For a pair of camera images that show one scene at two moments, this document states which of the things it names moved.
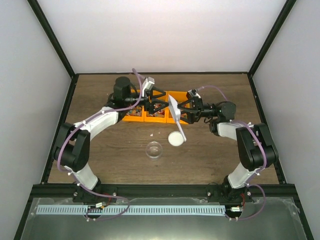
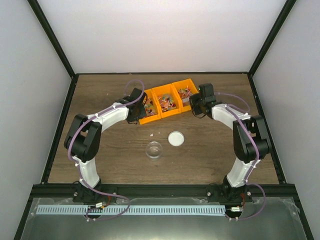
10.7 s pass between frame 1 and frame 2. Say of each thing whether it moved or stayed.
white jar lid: stayed
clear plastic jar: stayed
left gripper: moved
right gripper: moved
